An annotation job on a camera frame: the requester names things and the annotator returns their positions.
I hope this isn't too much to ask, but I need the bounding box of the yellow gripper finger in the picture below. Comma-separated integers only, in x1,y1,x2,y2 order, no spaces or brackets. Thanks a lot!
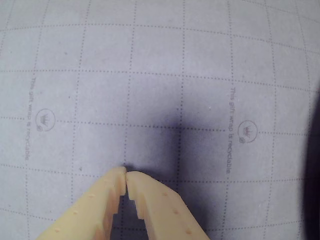
34,166,128,240
127,170,211,240

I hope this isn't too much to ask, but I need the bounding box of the grey gridded gift wrap sheet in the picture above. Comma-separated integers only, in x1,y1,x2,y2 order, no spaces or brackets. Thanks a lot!
0,0,320,240

